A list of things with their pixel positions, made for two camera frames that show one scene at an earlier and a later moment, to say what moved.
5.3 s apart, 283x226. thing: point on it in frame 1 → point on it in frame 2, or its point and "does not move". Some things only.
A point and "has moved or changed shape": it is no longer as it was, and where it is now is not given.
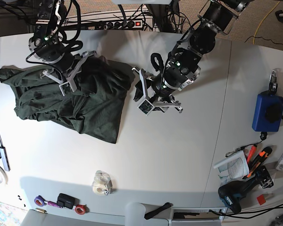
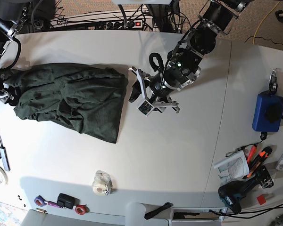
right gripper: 158,92 does not move
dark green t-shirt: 95,108 has moved or changed shape
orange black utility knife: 263,155 does not move
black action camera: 67,201 does not move
